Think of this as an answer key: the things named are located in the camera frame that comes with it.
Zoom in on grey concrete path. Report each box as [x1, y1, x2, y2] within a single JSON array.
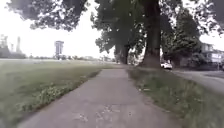
[[16, 64, 183, 128]]

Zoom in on row of trees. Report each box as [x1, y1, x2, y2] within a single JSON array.
[[6, 0, 224, 70]]

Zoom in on white car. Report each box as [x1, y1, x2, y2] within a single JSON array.
[[160, 62, 174, 71]]

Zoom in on tall distant tower building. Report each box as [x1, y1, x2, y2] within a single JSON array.
[[54, 40, 65, 58]]

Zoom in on grass strip beside path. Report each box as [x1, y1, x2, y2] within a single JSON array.
[[126, 66, 224, 128]]

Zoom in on dark conifer tree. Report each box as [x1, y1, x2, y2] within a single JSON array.
[[163, 8, 202, 69]]

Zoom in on wide grass field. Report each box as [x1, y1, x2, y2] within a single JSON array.
[[0, 59, 116, 128]]

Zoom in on grey asphalt road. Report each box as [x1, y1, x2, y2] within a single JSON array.
[[171, 68, 224, 96]]

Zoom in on grass lawn by houses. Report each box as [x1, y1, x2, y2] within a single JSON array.
[[203, 71, 224, 80]]

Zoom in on distant buildings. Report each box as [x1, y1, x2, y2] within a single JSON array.
[[0, 33, 28, 60]]

